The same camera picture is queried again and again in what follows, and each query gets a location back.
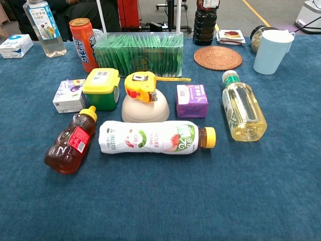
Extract white-labelled yellow-capped tea bottle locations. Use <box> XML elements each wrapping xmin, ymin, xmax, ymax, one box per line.
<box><xmin>98</xmin><ymin>120</ymin><xmax>217</xmax><ymax>155</ymax></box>

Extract green box yellow lid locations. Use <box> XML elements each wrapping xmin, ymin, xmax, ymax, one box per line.
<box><xmin>82</xmin><ymin>68</ymin><xmax>121</xmax><ymax>111</ymax></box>

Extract light blue plastic cup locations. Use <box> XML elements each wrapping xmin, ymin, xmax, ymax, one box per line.
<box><xmin>253</xmin><ymin>29</ymin><xmax>296</xmax><ymax>75</ymax></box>

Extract small white purple carton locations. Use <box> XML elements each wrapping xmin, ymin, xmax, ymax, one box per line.
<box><xmin>52</xmin><ymin>79</ymin><xmax>87</xmax><ymax>114</ymax></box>

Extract clear plastic cup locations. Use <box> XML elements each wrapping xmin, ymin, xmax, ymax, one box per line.
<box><xmin>92</xmin><ymin>28</ymin><xmax>104</xmax><ymax>41</ymax></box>

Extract clear blue-labelled water bottle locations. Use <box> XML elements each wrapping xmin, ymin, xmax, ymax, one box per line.
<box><xmin>23</xmin><ymin>0</ymin><xmax>67</xmax><ymax>58</ymax></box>

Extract red cabinet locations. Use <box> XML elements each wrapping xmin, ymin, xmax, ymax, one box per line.
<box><xmin>117</xmin><ymin>0</ymin><xmax>141</xmax><ymax>29</ymax></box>

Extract clear box of green sachets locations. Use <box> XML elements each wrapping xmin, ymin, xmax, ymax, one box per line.
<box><xmin>93</xmin><ymin>32</ymin><xmax>185</xmax><ymax>78</ymax></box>

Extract purple tissue pack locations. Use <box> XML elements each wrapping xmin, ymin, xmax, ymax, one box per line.
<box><xmin>176</xmin><ymin>84</ymin><xmax>209</xmax><ymax>119</ymax></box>

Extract white red snack packet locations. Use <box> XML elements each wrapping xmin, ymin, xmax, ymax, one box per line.
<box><xmin>216</xmin><ymin>29</ymin><xmax>247</xmax><ymax>46</ymax></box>

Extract white appliance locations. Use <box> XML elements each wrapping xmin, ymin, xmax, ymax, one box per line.
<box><xmin>293</xmin><ymin>0</ymin><xmax>321</xmax><ymax>35</ymax></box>

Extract seated person dark trousers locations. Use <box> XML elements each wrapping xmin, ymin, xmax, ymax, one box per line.
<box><xmin>15</xmin><ymin>0</ymin><xmax>118</xmax><ymax>42</ymax></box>

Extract orange Arctic Ocean can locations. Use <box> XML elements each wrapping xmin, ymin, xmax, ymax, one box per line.
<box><xmin>69</xmin><ymin>18</ymin><xmax>99</xmax><ymax>73</ymax></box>

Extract yellow tape measure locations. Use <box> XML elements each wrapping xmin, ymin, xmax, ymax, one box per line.
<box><xmin>124</xmin><ymin>71</ymin><xmax>192</xmax><ymax>103</ymax></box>

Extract white frame pole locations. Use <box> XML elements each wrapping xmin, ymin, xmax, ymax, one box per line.
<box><xmin>96</xmin><ymin>0</ymin><xmax>108</xmax><ymax>33</ymax></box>

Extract bear-shaped honey bottle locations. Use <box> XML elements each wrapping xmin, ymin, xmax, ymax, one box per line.
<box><xmin>44</xmin><ymin>105</ymin><xmax>98</xmax><ymax>175</ymax></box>

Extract clear green-capped tea bottle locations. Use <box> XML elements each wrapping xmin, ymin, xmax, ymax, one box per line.
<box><xmin>222</xmin><ymin>70</ymin><xmax>268</xmax><ymax>143</ymax></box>

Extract glass jar black lid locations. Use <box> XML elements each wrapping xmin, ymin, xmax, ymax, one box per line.
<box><xmin>250</xmin><ymin>25</ymin><xmax>279</xmax><ymax>54</ymax></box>

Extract dark tea bottle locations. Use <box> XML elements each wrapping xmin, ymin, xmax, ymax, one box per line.
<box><xmin>193</xmin><ymin>0</ymin><xmax>218</xmax><ymax>46</ymax></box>

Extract blue table cloth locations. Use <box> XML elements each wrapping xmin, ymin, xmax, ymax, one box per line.
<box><xmin>0</xmin><ymin>35</ymin><xmax>321</xmax><ymax>241</ymax></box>

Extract beige upturned bowl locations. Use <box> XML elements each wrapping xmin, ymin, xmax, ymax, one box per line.
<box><xmin>121</xmin><ymin>89</ymin><xmax>170</xmax><ymax>123</ymax></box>

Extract beige wooden furniture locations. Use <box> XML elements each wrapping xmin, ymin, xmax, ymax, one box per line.
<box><xmin>0</xmin><ymin>2</ymin><xmax>11</xmax><ymax>38</ymax></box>

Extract round woven coaster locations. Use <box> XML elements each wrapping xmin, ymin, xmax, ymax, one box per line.
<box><xmin>193</xmin><ymin>45</ymin><xmax>243</xmax><ymax>71</ymax></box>

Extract white blue milk carton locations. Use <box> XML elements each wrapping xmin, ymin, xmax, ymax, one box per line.
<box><xmin>0</xmin><ymin>34</ymin><xmax>34</xmax><ymax>59</ymax></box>

